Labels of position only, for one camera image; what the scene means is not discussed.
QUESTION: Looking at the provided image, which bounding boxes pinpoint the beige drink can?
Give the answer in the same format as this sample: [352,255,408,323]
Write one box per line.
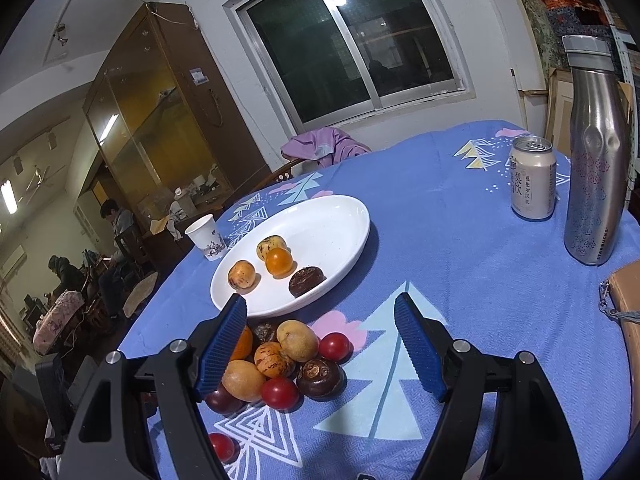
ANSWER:
[509,135,557,221]

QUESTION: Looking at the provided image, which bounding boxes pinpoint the wooden chair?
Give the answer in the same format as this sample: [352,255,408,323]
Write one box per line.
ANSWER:
[220,157,321,211]

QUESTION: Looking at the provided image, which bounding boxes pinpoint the white paper cup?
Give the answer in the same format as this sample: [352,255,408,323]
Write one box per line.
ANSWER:
[184,214,227,262]

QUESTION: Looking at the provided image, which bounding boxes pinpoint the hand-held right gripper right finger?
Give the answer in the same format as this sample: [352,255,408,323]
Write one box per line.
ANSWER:
[393,292,583,480]

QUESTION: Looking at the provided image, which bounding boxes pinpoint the wooden glass cabinet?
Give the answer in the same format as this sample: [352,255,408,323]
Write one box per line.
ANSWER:
[82,1,273,241]

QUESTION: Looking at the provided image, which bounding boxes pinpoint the round woven stool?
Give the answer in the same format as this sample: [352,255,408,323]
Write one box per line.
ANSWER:
[122,271,160,318]

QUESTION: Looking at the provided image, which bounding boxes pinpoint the stainless steel bottle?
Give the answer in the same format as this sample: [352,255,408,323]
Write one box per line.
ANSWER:
[561,35,632,266]

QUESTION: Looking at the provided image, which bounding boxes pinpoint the red cherry tomato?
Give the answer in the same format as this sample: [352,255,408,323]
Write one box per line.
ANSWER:
[318,333,351,363]
[208,432,237,464]
[261,377,301,411]

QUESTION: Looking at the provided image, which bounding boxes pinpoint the pink floral cushion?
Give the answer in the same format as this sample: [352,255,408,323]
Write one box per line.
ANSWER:
[32,290,83,356]

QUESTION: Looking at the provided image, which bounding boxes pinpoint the striped orange fruit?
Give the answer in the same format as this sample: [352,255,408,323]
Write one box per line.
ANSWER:
[254,341,297,378]

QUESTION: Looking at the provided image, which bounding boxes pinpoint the white oval plate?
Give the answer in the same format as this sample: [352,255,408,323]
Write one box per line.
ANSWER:
[210,195,371,319]

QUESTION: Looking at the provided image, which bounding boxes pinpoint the spotted orange-brown fruit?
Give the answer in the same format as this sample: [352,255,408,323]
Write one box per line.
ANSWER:
[228,260,258,291]

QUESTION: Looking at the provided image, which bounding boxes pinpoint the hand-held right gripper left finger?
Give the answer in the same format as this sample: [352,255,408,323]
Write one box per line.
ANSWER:
[57,292,249,480]

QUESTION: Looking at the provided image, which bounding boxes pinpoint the tan bag with zipper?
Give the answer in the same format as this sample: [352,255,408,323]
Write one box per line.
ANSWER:
[598,260,640,401]

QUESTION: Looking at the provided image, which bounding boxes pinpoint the tan round fruit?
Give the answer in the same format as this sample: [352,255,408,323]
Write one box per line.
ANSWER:
[221,360,267,403]
[276,320,320,363]

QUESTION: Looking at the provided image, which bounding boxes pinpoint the orange mandarin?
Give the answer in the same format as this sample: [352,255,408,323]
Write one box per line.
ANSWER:
[229,325,254,362]

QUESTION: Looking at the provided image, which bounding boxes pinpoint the purple jacket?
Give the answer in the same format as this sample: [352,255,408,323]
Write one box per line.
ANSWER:
[280,127,373,168]

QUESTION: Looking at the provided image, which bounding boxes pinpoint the leaning wooden boards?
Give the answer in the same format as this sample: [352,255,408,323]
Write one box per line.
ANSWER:
[545,67,636,151]

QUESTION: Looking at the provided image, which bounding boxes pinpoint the sliding glass window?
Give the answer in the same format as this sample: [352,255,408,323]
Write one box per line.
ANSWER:
[222,0,475,133]

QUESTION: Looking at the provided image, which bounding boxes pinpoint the dark purple plum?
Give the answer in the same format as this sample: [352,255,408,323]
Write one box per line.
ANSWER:
[205,382,244,415]

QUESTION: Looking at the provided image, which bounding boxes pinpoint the orange cherry tomato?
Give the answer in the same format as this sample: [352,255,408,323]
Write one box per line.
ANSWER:
[265,248,294,277]

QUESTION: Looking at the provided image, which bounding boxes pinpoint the stack of patterned fabric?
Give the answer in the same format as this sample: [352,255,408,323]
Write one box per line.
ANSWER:
[505,0,616,71]

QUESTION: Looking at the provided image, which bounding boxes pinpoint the spotted yellow fruit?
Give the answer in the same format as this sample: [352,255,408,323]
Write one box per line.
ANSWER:
[256,235,288,262]

